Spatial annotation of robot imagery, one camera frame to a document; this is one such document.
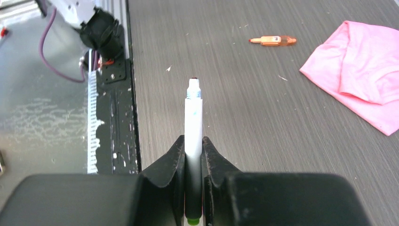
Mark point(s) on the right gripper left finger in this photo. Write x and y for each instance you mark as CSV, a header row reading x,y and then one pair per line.
x,y
161,200

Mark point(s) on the pink cloth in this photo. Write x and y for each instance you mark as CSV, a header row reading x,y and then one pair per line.
x,y
359,66

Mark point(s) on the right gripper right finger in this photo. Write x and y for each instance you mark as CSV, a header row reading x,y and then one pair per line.
x,y
216,202

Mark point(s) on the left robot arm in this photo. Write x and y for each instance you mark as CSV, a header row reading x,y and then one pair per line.
x,y
97,27

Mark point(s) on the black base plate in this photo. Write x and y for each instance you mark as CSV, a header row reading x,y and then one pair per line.
x,y
119,150

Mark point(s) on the orange highlighter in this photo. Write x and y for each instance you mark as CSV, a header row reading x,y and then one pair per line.
x,y
282,40

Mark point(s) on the white marker pen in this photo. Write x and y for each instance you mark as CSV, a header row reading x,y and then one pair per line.
x,y
193,150

